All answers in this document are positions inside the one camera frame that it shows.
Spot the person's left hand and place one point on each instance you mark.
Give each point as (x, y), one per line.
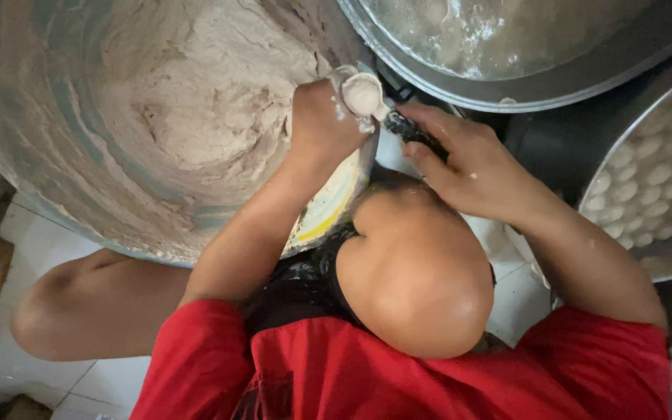
(318, 125)

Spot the large dough mass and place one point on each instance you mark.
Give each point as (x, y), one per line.
(207, 87)

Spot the person's left leg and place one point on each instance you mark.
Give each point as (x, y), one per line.
(97, 309)

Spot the person's red shirt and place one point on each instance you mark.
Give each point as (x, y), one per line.
(429, 385)

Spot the person's left fingers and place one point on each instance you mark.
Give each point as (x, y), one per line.
(340, 79)

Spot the person's right leg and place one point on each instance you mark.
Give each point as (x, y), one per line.
(417, 274)

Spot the person's right hand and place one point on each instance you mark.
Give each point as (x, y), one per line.
(476, 175)

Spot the person's leg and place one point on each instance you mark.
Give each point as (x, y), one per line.
(417, 274)
(97, 309)

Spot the white dough ball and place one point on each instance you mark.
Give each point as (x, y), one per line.
(362, 94)

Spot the person's black shorts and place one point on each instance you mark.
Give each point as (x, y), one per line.
(301, 291)

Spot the black stove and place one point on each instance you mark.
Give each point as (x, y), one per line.
(552, 146)

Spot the group of white dough balls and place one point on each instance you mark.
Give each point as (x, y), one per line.
(657, 186)

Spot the large dough-smeared basin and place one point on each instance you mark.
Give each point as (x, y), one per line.
(38, 116)

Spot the large metal pot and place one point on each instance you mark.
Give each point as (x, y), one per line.
(534, 87)

